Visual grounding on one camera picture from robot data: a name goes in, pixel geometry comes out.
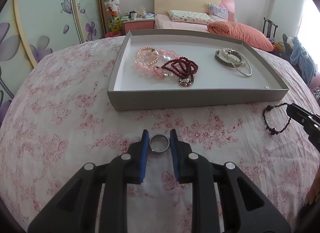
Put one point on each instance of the coral folded duvet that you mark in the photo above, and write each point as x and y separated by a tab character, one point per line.
242	32

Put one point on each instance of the red waste bin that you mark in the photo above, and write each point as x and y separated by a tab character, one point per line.
113	34

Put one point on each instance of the pink floral bedsheet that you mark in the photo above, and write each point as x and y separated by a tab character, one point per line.
62	118

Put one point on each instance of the wide silver cuff bangle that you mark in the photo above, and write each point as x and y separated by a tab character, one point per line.
221	57

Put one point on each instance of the beige pink headboard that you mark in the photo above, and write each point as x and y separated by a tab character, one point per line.
163	6

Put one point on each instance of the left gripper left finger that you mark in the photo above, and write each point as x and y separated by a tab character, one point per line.
95	195

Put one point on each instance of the flower pattern wardrobe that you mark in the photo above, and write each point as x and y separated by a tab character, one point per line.
33	29

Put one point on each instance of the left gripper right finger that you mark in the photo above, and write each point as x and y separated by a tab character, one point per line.
226	189

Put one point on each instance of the pink bedside cabinet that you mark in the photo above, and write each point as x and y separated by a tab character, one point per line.
140	24

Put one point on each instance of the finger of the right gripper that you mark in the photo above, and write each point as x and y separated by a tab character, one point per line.
300	115

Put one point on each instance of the blue plush garment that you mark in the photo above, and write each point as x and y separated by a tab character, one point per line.
300	57

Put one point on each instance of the plush toy display tube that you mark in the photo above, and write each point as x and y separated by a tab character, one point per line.
112	15

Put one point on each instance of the grey cardboard tray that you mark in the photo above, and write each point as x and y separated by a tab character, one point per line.
177	68

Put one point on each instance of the thin silver bangle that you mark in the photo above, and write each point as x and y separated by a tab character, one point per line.
237	60

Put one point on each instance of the white mug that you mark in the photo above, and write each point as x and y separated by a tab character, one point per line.
133	15

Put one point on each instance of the lavender pillow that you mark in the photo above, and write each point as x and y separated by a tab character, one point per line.
218	13

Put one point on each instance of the pink curtain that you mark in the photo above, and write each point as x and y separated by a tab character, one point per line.
308	35

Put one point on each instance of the pink bed mattress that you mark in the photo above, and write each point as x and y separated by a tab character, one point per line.
165	22

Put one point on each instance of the floral pillow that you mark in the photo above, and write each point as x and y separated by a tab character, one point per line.
189	17

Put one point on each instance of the black wooden chair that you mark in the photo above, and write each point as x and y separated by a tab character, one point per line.
269	28

